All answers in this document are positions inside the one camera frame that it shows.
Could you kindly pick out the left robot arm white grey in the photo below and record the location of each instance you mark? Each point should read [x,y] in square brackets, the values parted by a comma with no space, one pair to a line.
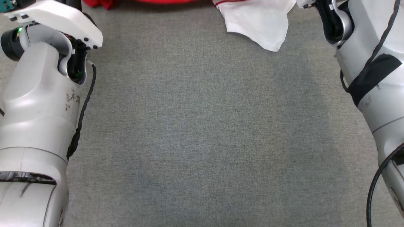
[34,104]

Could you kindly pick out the grey fabric sofa cushion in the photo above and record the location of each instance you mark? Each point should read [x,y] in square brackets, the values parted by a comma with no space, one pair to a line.
[205,126]

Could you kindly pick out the red jersey with white trim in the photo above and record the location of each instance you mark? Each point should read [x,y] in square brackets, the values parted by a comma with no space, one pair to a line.
[258,22]

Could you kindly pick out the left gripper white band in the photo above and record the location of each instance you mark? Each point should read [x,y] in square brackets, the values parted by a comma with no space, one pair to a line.
[60,15]

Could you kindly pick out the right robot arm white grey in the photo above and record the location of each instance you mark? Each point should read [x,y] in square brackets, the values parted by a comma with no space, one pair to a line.
[363,31]

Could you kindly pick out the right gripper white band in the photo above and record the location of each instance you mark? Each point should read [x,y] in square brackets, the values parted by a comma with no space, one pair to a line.
[306,3]

